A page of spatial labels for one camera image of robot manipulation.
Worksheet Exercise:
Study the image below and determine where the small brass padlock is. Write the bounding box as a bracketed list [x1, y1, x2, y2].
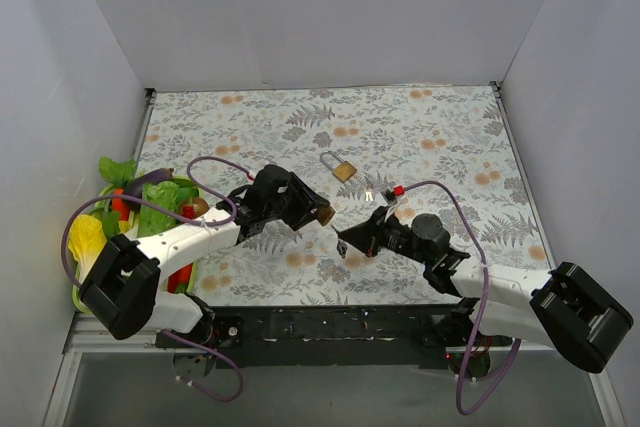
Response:
[316, 205, 335, 226]

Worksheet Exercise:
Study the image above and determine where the panda figure keychain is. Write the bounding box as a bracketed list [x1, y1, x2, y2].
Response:
[336, 240, 348, 259]

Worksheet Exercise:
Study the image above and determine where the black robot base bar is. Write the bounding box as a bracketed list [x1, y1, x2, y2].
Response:
[155, 304, 473, 369]

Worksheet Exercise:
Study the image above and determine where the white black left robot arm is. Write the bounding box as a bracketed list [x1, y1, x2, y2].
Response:
[79, 165, 334, 347]

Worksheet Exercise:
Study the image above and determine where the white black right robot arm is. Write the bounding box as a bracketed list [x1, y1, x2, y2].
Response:
[337, 207, 634, 373]

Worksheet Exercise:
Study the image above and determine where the long shackle brass padlock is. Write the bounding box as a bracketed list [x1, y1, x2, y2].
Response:
[319, 151, 357, 183]

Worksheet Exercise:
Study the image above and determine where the brown toy mushroom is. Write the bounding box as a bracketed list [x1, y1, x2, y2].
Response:
[187, 197, 209, 218]

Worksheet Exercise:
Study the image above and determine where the red toy chili pepper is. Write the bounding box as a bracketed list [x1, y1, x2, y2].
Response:
[181, 202, 197, 219]

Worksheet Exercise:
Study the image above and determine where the floral patterned table mat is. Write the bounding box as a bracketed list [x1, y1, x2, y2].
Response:
[138, 86, 551, 306]

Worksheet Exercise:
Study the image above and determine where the green toy lettuce leaf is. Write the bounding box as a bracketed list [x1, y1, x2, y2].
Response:
[134, 180, 182, 238]

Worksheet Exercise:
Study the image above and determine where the purple toy eggplant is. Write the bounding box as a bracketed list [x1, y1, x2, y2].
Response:
[122, 168, 173, 199]

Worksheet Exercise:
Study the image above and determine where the green plastic vegetable tray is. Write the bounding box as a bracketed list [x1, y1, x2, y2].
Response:
[72, 174, 206, 313]

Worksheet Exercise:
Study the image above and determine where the orange toy carrot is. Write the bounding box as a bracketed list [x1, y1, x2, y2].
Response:
[111, 188, 131, 221]

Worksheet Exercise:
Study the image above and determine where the yellow white toy cabbage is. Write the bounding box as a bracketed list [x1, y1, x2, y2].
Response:
[68, 214, 107, 280]

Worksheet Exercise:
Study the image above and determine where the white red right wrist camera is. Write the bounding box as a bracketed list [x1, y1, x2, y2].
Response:
[382, 185, 405, 213]

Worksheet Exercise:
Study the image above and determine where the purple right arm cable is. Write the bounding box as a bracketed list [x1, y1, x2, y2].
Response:
[402, 180, 524, 416]

